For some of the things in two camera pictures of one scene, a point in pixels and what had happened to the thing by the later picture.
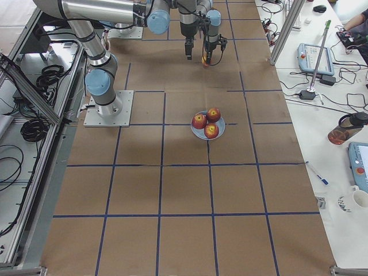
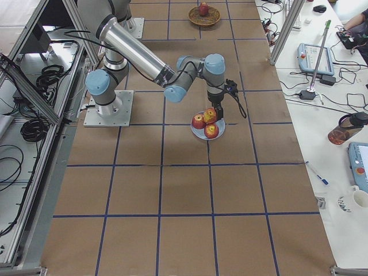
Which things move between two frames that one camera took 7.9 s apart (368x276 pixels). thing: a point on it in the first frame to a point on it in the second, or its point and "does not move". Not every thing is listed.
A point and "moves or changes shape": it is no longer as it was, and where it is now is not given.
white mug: [360, 197] does not move
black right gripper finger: [188, 51] to [219, 112]
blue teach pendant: [314, 59] does not move
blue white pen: [324, 180] does not move
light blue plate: [200, 133] does not move
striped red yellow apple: [204, 64] moves or changes shape
